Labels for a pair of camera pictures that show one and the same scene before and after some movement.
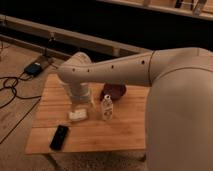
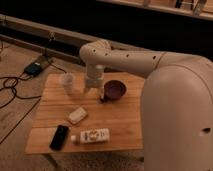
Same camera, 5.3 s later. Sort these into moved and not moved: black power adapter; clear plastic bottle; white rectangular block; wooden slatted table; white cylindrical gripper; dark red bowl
Moved: white cylindrical gripper; clear plastic bottle
Not moved: white rectangular block; dark red bowl; wooden slatted table; black power adapter
